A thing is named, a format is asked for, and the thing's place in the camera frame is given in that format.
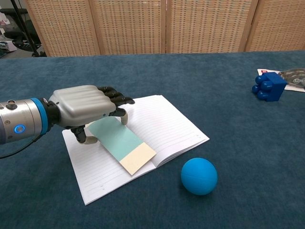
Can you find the open lined white notebook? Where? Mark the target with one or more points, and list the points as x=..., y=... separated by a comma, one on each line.
x=171, y=128

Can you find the woven wooden folding screen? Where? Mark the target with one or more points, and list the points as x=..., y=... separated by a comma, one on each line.
x=131, y=26

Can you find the teal cream bookmark with tassel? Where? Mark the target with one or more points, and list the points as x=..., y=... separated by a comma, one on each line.
x=119, y=143

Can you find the teal table cloth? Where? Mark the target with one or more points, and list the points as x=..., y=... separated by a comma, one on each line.
x=238, y=143

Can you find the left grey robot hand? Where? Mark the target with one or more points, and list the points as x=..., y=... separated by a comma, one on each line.
x=81, y=102

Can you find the black tripod stand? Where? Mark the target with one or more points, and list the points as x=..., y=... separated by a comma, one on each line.
x=22, y=26

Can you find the black office chair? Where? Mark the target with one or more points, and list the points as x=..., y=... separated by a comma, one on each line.
x=14, y=35

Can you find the blister pack card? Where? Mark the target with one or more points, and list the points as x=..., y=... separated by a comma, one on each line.
x=295, y=78

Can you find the blue rubber ball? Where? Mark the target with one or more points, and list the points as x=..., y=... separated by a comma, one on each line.
x=199, y=176

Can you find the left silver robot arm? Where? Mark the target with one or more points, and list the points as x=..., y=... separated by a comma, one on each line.
x=14, y=119

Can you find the white box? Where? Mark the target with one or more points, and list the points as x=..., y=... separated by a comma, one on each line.
x=8, y=47

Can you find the dark blue building block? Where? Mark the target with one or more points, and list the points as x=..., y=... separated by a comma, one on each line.
x=274, y=88

